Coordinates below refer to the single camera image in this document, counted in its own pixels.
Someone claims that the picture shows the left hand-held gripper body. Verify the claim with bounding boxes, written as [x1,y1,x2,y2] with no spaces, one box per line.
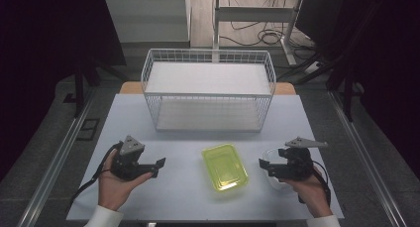
[110,135,158,182]

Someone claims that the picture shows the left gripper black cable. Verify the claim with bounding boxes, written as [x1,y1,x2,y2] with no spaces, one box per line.
[67,141,124,211]

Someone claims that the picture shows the person's left hand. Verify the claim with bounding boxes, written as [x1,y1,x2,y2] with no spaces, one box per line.
[97,149,154,212]

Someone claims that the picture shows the black metal stand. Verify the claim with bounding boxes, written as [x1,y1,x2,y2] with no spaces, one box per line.
[325,64,366,123]
[62,62,102,119]

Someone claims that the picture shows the white power strip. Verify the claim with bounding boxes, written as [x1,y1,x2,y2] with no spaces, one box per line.
[302,60,323,75]

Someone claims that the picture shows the white desk frame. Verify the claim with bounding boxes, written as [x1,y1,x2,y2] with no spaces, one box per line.
[212,0,305,66]

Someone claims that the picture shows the white plastic container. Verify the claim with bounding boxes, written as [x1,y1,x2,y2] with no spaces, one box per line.
[262,147,293,190]

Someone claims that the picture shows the white cabinet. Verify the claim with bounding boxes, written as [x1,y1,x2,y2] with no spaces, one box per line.
[103,0,192,50]

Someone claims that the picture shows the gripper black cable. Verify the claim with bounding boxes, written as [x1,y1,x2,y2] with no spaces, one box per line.
[297,160,332,206]
[67,141,124,211]

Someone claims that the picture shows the white wire shelf rack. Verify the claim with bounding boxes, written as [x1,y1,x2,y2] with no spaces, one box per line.
[140,48,277,133]

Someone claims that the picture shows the white table mat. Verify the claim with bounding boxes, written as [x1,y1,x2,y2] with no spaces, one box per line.
[65,93,345,222]

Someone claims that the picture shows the person's right hand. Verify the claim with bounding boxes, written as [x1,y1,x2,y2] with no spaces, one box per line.
[279,167,333,218]

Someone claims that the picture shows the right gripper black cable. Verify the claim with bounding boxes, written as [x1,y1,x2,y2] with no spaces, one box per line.
[297,160,332,206]

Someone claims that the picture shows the aluminium rail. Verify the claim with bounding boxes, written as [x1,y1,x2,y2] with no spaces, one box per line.
[328,90,408,227]
[17,87,97,227]

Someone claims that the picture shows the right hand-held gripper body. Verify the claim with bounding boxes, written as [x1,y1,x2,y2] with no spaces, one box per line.
[272,136,329,182]

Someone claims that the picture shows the yellow-green plastic container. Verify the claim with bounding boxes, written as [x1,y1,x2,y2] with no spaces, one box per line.
[201,143,250,192]

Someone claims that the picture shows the black floor cables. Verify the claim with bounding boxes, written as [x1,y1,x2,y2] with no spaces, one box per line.
[219,0,316,54]

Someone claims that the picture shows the black rectangular floor frame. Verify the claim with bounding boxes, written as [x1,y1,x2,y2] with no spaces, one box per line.
[76,118,101,142]

